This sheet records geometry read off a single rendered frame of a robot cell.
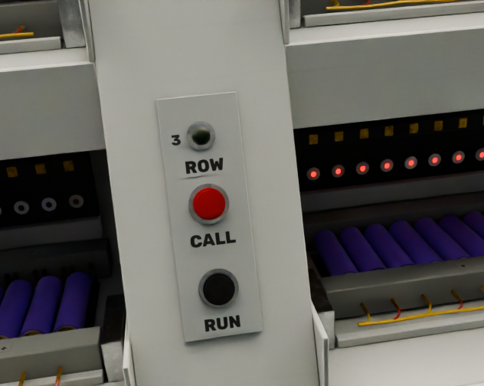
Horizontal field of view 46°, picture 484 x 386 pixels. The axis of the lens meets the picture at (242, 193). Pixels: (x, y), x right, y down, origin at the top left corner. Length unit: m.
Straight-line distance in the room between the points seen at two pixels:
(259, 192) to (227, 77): 0.06
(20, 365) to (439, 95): 0.28
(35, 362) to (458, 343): 0.25
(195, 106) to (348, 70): 0.08
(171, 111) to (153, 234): 0.06
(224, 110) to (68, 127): 0.08
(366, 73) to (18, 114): 0.18
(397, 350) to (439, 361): 0.02
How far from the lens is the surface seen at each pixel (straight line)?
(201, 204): 0.28
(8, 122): 0.31
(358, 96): 0.32
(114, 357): 0.35
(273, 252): 0.29
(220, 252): 0.29
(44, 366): 0.36
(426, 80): 0.33
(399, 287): 0.39
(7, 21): 0.38
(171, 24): 0.30
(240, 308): 0.30
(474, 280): 0.41
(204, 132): 0.28
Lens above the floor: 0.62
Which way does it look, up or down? 3 degrees down
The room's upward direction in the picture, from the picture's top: 6 degrees counter-clockwise
